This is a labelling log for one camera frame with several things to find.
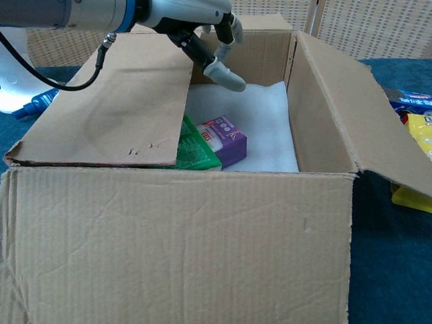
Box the large cardboard box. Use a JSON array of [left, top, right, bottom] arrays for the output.
[[0, 13, 432, 324]]

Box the blue cookie package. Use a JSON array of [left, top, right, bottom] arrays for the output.
[[384, 87, 432, 119]]

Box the purple carton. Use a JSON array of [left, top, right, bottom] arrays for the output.
[[195, 115, 248, 168]]

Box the green carton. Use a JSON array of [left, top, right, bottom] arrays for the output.
[[175, 113, 223, 171]]

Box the white foam sheet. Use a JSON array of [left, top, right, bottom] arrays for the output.
[[184, 82, 300, 173]]

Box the blue plastic bottle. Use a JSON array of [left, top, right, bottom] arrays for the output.
[[12, 88, 60, 119]]

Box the blue tablecloth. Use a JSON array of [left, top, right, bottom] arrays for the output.
[[0, 59, 432, 324]]

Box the woven folding screen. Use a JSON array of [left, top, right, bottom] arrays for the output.
[[26, 0, 432, 68]]

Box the yellow snack bag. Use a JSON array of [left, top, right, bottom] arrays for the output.
[[390, 113, 432, 214]]

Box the black cable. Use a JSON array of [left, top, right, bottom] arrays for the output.
[[0, 32, 117, 91]]

